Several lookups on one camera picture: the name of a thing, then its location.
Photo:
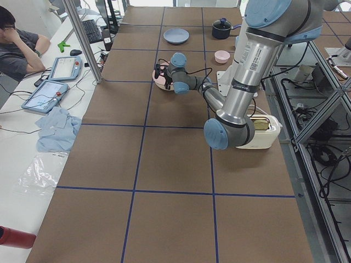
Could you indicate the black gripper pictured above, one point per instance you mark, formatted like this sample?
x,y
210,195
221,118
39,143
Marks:
x,y
167,80

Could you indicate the pink plate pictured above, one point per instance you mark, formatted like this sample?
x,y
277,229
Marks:
x,y
159,76

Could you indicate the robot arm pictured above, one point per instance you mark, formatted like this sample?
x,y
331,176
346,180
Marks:
x,y
269,25

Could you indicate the cream plate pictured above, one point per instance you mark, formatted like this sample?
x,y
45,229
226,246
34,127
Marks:
x,y
169,88

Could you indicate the light blue plate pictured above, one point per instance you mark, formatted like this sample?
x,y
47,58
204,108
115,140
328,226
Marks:
x,y
176,36

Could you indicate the pink bowl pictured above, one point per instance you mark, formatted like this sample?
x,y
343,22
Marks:
x,y
221,56

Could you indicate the dark blue pot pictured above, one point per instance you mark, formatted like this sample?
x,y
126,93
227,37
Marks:
x,y
223,34

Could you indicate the black keyboard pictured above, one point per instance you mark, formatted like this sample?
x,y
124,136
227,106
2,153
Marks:
x,y
92,32

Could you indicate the glass pot lid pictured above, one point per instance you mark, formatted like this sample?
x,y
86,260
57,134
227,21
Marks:
x,y
222,24

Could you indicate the light blue cup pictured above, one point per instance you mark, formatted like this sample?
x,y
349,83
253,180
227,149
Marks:
x,y
237,41

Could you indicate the black computer mouse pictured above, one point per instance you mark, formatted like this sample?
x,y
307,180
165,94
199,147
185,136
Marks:
x,y
75,52

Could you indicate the upper teach pendant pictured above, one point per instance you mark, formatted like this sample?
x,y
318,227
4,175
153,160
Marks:
x,y
66,68

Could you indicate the teach pendant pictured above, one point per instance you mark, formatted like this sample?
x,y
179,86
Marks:
x,y
46,96
66,68

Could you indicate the green plastic tool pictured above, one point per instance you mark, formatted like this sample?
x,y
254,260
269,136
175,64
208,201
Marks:
x,y
62,45

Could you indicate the toast slice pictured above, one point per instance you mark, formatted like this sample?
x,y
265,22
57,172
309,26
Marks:
x,y
261,124

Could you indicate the lower teach pendant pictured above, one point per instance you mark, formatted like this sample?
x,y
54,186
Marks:
x,y
46,96

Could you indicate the light blue cloth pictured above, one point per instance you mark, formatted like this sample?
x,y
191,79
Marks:
x,y
58,131

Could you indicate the cream toaster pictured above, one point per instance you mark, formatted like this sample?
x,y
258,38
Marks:
x,y
264,138

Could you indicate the seated person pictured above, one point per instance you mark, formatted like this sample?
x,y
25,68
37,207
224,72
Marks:
x,y
21,51

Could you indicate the clear plastic bag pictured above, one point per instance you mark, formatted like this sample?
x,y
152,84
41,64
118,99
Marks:
x,y
42,175

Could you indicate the red bottle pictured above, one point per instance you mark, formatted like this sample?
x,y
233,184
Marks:
x,y
17,239

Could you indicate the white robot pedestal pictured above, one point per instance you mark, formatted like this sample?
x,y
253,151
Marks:
x,y
224,78

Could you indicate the aluminium frame post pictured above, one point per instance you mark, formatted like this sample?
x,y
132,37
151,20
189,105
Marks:
x,y
82,38

